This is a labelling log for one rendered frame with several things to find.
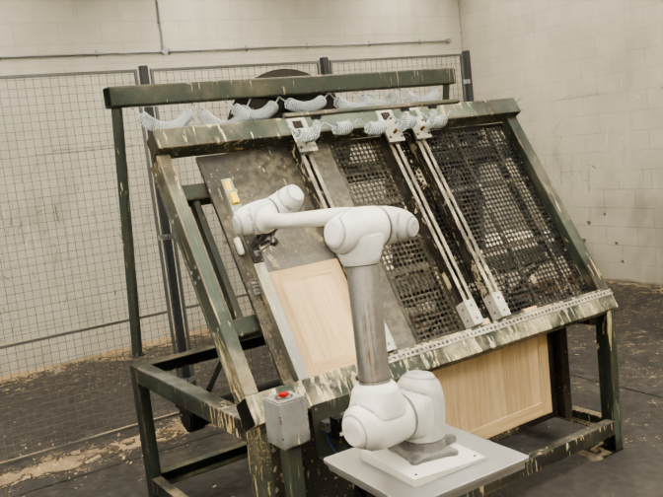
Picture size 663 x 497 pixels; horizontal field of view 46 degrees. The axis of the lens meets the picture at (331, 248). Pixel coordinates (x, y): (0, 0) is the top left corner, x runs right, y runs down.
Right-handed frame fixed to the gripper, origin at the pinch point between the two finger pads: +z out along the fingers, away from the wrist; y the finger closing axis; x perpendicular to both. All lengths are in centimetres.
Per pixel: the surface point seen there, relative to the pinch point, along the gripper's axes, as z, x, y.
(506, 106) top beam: 6, 188, -57
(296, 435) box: -6, -17, 79
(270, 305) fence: 11.8, 2.5, 23.6
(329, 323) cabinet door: 14.1, 26.9, 37.1
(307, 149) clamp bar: 5, 47, -44
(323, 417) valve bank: 13, 7, 74
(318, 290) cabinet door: 14.2, 28.3, 21.3
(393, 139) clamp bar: 5, 98, -44
